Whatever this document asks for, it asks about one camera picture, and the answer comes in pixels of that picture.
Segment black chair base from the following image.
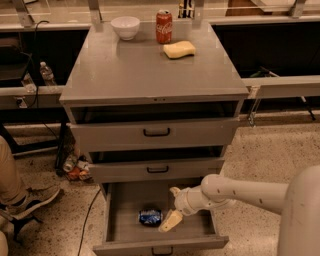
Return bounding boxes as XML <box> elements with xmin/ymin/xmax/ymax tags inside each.
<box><xmin>0</xmin><ymin>209</ymin><xmax>42</xmax><ymax>244</ymax></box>

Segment black floor cable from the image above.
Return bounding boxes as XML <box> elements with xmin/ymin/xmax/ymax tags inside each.
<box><xmin>77</xmin><ymin>188</ymin><xmax>102</xmax><ymax>256</ymax></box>

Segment person leg khaki trousers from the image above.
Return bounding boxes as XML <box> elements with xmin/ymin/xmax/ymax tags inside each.
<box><xmin>0</xmin><ymin>136</ymin><xmax>28</xmax><ymax>206</ymax></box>

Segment black handle bottom drawer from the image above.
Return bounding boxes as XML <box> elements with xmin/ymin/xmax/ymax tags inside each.
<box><xmin>151</xmin><ymin>247</ymin><xmax>173</xmax><ymax>256</ymax></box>

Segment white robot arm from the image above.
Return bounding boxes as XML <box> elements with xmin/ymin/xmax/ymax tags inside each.
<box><xmin>159</xmin><ymin>165</ymin><xmax>320</xmax><ymax>256</ymax></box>

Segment pile of floor clutter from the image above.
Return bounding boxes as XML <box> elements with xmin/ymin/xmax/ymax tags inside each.
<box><xmin>63</xmin><ymin>154</ymin><xmax>91</xmax><ymax>181</ymax></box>

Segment black handle drawer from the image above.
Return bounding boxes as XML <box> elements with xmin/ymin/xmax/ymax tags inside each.
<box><xmin>151</xmin><ymin>247</ymin><xmax>173</xmax><ymax>256</ymax></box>
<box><xmin>143</xmin><ymin>128</ymin><xmax>171</xmax><ymax>137</ymax></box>
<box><xmin>146</xmin><ymin>166</ymin><xmax>169</xmax><ymax>174</ymax></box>

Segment black handle middle drawer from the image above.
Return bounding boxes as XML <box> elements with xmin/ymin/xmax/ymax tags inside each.
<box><xmin>146</xmin><ymin>166</ymin><xmax>169</xmax><ymax>174</ymax></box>

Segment red coca-cola can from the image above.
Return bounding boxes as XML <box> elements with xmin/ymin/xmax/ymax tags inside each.
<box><xmin>156</xmin><ymin>10</ymin><xmax>172</xmax><ymax>44</ymax></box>

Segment blue pepsi can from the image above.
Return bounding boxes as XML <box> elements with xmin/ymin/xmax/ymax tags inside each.
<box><xmin>138</xmin><ymin>209</ymin><xmax>163</xmax><ymax>226</ymax></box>

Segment grey sneaker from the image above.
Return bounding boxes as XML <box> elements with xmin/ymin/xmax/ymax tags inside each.
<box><xmin>6</xmin><ymin>186</ymin><xmax>60</xmax><ymax>220</ymax></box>

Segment grey middle drawer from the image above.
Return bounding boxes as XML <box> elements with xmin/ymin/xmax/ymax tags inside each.
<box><xmin>89</xmin><ymin>158</ymin><xmax>224</xmax><ymax>183</ymax></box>

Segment grey top drawer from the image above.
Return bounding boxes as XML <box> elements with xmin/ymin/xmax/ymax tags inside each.
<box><xmin>71</xmin><ymin>118</ymin><xmax>239</xmax><ymax>152</ymax></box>

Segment grey drawer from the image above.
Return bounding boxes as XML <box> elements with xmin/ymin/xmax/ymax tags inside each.
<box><xmin>71</xmin><ymin>118</ymin><xmax>239</xmax><ymax>152</ymax></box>
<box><xmin>89</xmin><ymin>158</ymin><xmax>224</xmax><ymax>183</ymax></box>
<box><xmin>93</xmin><ymin>178</ymin><xmax>229</xmax><ymax>256</ymax></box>

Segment white bowl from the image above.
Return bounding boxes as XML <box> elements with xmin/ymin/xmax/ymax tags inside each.
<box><xmin>111</xmin><ymin>16</ymin><xmax>140</xmax><ymax>40</ymax></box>

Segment yellow sponge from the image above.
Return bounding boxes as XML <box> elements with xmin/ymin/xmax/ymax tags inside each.
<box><xmin>163</xmin><ymin>41</ymin><xmax>196</xmax><ymax>59</ymax></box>

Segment black desk left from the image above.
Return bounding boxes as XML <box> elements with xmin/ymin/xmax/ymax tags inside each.
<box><xmin>0</xmin><ymin>36</ymin><xmax>68</xmax><ymax>171</ymax></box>

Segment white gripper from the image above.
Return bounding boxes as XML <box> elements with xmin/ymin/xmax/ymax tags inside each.
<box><xmin>158</xmin><ymin>186</ymin><xmax>208</xmax><ymax>233</ymax></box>

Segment grey bottom drawer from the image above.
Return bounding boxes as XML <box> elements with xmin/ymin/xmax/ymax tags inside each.
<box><xmin>93</xmin><ymin>178</ymin><xmax>229</xmax><ymax>256</ymax></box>

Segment black handle top drawer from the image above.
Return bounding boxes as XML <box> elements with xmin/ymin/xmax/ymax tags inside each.
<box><xmin>143</xmin><ymin>128</ymin><xmax>171</xmax><ymax>137</ymax></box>

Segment grey drawer cabinet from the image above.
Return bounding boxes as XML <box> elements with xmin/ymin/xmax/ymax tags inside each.
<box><xmin>59</xmin><ymin>20</ymin><xmax>250</xmax><ymax>188</ymax></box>

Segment clear water bottle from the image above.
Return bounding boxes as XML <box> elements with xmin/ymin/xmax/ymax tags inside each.
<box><xmin>40</xmin><ymin>61</ymin><xmax>56</xmax><ymax>86</ymax></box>

